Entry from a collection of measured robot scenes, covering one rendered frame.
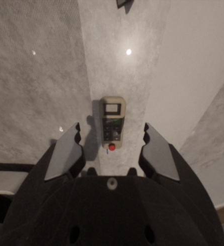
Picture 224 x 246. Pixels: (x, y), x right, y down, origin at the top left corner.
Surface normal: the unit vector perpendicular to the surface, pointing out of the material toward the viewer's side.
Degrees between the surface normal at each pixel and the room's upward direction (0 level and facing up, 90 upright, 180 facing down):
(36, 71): 0
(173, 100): 8
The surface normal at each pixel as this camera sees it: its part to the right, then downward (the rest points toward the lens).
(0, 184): 0.04, -0.87
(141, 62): 0.00, 0.49
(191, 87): 0.21, 0.48
